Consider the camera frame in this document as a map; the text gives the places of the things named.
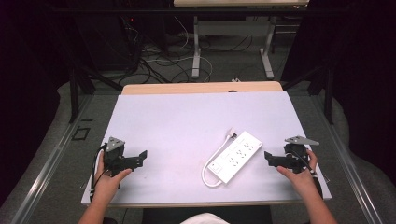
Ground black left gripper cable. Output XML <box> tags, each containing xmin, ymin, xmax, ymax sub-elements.
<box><xmin>89</xmin><ymin>144</ymin><xmax>108</xmax><ymax>202</ymax></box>

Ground person's left hand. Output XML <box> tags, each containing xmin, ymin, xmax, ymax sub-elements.
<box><xmin>92</xmin><ymin>150</ymin><xmax>134</xmax><ymax>204</ymax></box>

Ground person's white shirt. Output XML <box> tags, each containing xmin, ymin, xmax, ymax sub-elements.
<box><xmin>180</xmin><ymin>212</ymin><xmax>231</xmax><ymax>224</ymax></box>

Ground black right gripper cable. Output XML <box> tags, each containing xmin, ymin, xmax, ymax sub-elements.
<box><xmin>291</xmin><ymin>148</ymin><xmax>324</xmax><ymax>199</ymax></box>

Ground tangle of floor cables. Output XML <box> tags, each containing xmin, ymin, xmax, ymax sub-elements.
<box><xmin>120</xmin><ymin>15</ymin><xmax>255</xmax><ymax>85</ymax></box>

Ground person's right hand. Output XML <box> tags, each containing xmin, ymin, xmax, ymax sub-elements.
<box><xmin>276</xmin><ymin>148</ymin><xmax>318</xmax><ymax>200</ymax></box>

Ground person's dark pants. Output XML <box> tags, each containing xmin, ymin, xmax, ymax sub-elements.
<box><xmin>141</xmin><ymin>204</ymin><xmax>274</xmax><ymax>224</ymax></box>

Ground white power strip cable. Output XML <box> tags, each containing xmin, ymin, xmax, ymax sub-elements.
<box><xmin>201</xmin><ymin>127</ymin><xmax>238</xmax><ymax>189</ymax></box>

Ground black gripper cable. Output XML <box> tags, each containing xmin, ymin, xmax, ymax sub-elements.
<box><xmin>291</xmin><ymin>148</ymin><xmax>324</xmax><ymax>199</ymax></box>
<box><xmin>89</xmin><ymin>144</ymin><xmax>108</xmax><ymax>202</ymax></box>

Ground metal floor rail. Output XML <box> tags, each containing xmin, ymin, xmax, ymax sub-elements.
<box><xmin>311</xmin><ymin>92</ymin><xmax>386</xmax><ymax>224</ymax></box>
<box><xmin>10</xmin><ymin>94</ymin><xmax>94</xmax><ymax>224</ymax></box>

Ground wooden table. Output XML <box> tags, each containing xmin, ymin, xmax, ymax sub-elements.
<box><xmin>108</xmin><ymin>80</ymin><xmax>304</xmax><ymax>209</ymax></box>

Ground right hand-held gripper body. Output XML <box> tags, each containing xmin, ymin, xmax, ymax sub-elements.
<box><xmin>275</xmin><ymin>134</ymin><xmax>320</xmax><ymax>175</ymax></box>

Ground white metal-legged desk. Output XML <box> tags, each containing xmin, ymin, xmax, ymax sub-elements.
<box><xmin>173</xmin><ymin>0</ymin><xmax>310</xmax><ymax>80</ymax></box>

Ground white power strip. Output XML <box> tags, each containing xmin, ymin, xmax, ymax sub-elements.
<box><xmin>207</xmin><ymin>130</ymin><xmax>263</xmax><ymax>185</ymax></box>

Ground black metal stand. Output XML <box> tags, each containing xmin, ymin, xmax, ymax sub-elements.
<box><xmin>281</xmin><ymin>63</ymin><xmax>335</xmax><ymax>125</ymax></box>
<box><xmin>67</xmin><ymin>66</ymin><xmax>124</xmax><ymax>124</ymax></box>

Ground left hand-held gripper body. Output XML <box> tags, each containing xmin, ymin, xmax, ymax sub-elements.
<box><xmin>102</xmin><ymin>136</ymin><xmax>138</xmax><ymax>177</ymax></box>

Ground dark computer tower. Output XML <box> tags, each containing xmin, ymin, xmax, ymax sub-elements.
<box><xmin>74</xmin><ymin>12</ymin><xmax>141</xmax><ymax>72</ymax></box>

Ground white table mat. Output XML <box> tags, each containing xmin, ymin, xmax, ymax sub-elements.
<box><xmin>80</xmin><ymin>91</ymin><xmax>332</xmax><ymax>206</ymax></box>

